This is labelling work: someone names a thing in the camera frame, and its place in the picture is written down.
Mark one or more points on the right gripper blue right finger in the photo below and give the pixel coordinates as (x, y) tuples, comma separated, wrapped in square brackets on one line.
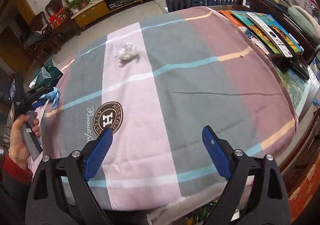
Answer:
[(219, 151)]

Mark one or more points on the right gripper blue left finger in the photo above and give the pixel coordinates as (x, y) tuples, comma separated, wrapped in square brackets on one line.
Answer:
[(94, 153)]

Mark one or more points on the blue glove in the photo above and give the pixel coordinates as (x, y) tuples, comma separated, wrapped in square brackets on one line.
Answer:
[(53, 96)]

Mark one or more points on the white tissue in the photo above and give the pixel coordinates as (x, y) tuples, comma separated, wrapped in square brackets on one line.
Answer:
[(127, 52)]

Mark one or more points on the person left hand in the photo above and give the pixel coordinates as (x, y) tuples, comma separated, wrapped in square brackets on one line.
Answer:
[(18, 151)]

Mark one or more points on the green tissue box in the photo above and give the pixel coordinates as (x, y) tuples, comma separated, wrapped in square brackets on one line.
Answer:
[(49, 74)]

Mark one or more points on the dark wooden armchair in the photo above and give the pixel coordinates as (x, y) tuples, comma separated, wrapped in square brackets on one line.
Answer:
[(41, 38)]

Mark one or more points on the red floral sofa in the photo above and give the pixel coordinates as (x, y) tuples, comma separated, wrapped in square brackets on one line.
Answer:
[(301, 177)]

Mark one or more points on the striped pastel tablecloth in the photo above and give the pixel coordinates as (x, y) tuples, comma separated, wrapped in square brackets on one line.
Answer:
[(193, 69)]

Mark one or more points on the potted green plant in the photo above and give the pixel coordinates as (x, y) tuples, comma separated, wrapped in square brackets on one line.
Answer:
[(77, 5)]

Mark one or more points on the black remote control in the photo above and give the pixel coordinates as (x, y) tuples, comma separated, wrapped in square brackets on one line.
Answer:
[(285, 64)]

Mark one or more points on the white remote control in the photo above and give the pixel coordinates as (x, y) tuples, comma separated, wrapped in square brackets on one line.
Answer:
[(275, 39)]

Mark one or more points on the blue picture book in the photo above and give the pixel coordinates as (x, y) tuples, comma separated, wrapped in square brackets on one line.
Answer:
[(284, 36)]

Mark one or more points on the green grey cushion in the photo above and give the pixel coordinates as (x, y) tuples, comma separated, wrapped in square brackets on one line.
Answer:
[(306, 22)]

